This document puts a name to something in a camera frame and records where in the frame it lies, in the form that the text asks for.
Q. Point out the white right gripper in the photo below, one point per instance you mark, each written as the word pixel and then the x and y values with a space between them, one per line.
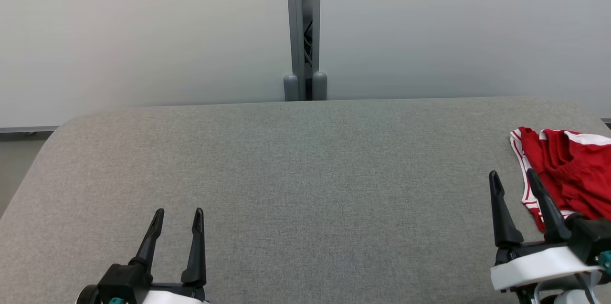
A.
pixel 539 263

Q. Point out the grey metal partition post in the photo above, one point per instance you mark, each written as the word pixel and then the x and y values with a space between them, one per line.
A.
pixel 298 22

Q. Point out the teal left camera connector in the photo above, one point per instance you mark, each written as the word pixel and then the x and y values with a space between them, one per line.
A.
pixel 117 300

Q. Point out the teal camera connector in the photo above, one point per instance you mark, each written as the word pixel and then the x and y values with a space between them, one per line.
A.
pixel 606 263
pixel 117 300

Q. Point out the teal right camera connector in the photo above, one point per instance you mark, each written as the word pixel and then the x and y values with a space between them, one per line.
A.
pixel 606 263

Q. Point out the red shorts with white stripe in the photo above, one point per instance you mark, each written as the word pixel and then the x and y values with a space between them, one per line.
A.
pixel 582 175

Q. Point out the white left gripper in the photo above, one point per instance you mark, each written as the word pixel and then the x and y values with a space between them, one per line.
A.
pixel 176 295

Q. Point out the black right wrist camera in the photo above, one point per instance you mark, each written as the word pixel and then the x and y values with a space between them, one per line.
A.
pixel 592 237

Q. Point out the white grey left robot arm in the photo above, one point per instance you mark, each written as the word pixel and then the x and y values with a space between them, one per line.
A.
pixel 88 295

